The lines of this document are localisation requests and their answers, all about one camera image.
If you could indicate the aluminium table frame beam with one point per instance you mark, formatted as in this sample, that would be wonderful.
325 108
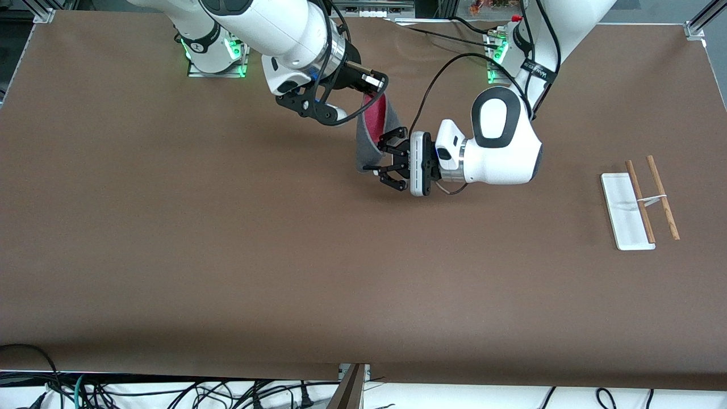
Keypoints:
352 392

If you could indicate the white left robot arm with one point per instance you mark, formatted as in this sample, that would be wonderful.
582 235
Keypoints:
500 159

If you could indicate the white towel rack base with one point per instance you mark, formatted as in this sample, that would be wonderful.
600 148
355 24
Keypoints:
622 210

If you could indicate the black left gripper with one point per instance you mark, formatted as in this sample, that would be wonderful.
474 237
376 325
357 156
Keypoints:
399 159

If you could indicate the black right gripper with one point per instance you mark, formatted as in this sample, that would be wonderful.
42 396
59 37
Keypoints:
351 76

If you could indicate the metal frame corner bracket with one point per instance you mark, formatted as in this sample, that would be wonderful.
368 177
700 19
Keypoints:
696 29
44 16

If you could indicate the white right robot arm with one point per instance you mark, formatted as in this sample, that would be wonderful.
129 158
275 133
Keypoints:
272 23

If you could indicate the grey socket strip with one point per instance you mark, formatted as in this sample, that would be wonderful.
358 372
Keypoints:
372 8

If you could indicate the pink and grey towel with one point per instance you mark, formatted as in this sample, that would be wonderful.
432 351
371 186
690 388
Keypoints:
366 153

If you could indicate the orange object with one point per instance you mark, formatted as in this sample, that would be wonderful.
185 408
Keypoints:
494 5

